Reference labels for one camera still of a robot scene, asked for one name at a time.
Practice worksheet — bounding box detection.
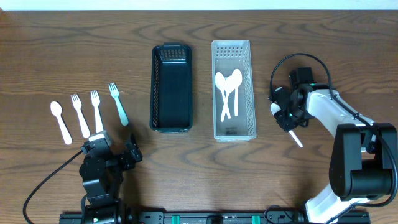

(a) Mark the white plastic spoon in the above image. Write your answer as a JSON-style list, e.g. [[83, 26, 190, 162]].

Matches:
[[221, 75, 235, 122], [270, 103, 303, 147], [232, 69, 243, 116], [215, 72, 231, 122]]

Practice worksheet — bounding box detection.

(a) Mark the mint green fork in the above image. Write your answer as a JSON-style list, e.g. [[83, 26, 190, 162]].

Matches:
[[108, 83, 129, 126]]

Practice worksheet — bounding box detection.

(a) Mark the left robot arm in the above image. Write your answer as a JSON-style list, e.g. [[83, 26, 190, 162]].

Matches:
[[79, 131, 143, 224]]

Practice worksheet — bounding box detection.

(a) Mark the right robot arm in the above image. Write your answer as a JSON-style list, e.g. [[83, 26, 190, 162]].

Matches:
[[270, 67, 397, 223]]

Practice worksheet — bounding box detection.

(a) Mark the white wooden fork middle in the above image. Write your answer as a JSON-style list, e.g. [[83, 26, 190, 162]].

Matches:
[[90, 90, 104, 133]]

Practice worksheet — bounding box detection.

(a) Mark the white wooden fork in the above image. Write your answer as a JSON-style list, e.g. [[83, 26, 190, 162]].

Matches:
[[90, 90, 104, 133], [71, 93, 90, 138]]

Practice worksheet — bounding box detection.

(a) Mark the white wooden fork left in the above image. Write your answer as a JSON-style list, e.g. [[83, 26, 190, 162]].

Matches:
[[71, 93, 90, 138]]

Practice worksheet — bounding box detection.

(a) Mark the clear perforated plastic basket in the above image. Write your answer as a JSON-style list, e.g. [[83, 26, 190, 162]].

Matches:
[[211, 40, 257, 141]]

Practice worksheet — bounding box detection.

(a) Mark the black perforated plastic basket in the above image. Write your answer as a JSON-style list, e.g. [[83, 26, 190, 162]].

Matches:
[[149, 43, 193, 133]]

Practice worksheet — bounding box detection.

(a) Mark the white wooden spoon far left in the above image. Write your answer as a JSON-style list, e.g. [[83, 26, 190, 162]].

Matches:
[[50, 101, 73, 145]]

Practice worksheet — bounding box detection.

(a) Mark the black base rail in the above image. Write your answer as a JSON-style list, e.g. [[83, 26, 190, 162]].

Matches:
[[58, 210, 371, 224]]

